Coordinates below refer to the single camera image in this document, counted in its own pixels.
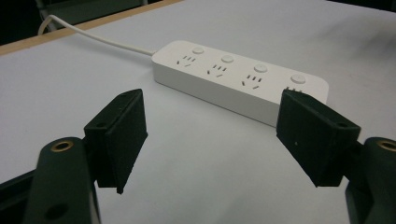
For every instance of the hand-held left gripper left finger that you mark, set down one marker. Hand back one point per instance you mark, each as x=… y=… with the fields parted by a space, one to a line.
x=121 y=137

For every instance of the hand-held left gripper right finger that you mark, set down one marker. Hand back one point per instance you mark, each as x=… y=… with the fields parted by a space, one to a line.
x=314 y=137

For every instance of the white power strip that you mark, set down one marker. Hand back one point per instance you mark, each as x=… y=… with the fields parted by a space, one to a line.
x=230 y=84

